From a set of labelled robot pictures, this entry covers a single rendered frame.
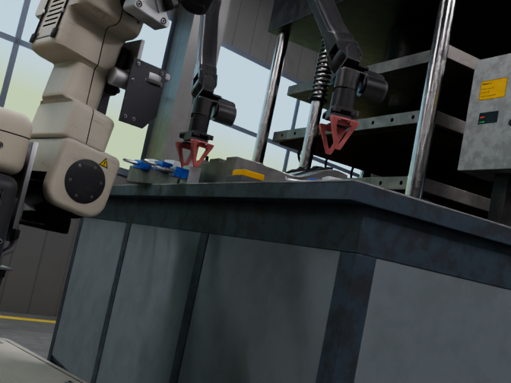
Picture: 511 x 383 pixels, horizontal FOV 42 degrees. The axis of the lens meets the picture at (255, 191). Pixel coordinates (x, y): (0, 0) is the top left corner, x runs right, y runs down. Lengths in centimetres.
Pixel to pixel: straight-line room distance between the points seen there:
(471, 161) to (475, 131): 11
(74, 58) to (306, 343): 85
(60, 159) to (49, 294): 322
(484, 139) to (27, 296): 326
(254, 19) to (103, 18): 420
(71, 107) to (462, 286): 95
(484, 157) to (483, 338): 94
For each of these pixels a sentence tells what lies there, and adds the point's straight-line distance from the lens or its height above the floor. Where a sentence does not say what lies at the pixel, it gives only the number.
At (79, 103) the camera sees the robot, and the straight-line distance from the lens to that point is 160.
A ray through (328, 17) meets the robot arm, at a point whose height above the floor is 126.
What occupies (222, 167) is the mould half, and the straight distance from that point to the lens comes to 184.
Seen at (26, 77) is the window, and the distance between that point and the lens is 457.
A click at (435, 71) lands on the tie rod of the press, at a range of 242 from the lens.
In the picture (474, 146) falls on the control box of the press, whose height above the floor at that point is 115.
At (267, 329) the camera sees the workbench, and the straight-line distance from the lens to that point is 145.
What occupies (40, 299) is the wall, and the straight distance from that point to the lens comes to 472.
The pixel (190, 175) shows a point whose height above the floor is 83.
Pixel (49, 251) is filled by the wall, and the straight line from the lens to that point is 469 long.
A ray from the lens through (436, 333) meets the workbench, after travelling 139.
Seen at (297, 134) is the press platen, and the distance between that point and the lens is 313.
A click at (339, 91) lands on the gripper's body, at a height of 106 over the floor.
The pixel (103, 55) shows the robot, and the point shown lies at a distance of 167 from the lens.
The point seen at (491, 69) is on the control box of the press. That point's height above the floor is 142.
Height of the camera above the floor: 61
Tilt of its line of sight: 6 degrees up
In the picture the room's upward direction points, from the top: 12 degrees clockwise
